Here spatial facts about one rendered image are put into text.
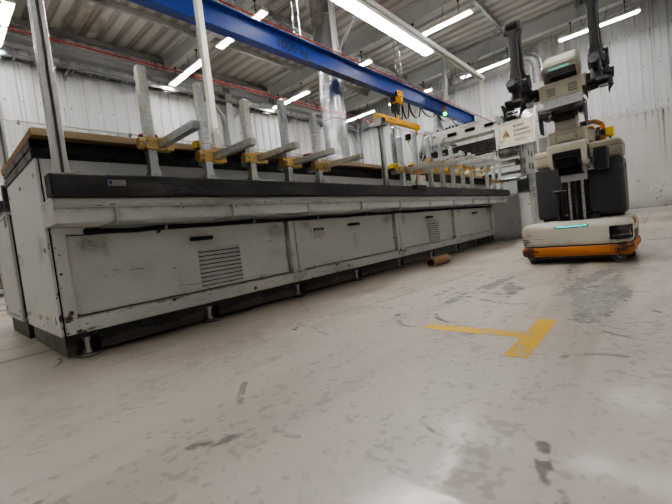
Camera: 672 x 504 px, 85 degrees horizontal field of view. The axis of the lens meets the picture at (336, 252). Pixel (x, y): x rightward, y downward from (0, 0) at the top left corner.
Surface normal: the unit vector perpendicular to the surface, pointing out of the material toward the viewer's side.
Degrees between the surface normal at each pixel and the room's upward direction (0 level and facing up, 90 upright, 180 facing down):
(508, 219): 90
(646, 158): 90
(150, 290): 90
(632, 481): 0
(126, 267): 90
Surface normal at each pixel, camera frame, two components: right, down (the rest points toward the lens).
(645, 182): -0.66, 0.11
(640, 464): -0.11, -0.99
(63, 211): 0.74, -0.05
